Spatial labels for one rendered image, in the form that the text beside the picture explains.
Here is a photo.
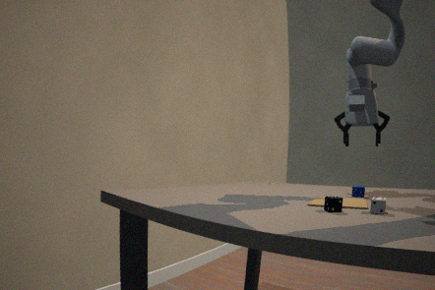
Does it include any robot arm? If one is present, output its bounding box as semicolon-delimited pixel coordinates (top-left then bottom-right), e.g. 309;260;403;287
346;0;405;112

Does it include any white die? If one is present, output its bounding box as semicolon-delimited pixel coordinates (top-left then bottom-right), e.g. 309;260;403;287
370;198;386;214

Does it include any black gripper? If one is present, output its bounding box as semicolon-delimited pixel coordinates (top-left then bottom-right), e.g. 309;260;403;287
335;87;390;146

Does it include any black die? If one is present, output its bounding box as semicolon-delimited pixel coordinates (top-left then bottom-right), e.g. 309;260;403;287
324;197;342;212

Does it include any tan mat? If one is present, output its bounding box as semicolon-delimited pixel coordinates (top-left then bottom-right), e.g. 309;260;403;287
308;197;368;209

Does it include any blue die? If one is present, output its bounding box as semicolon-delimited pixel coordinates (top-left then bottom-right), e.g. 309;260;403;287
352;187;365;198

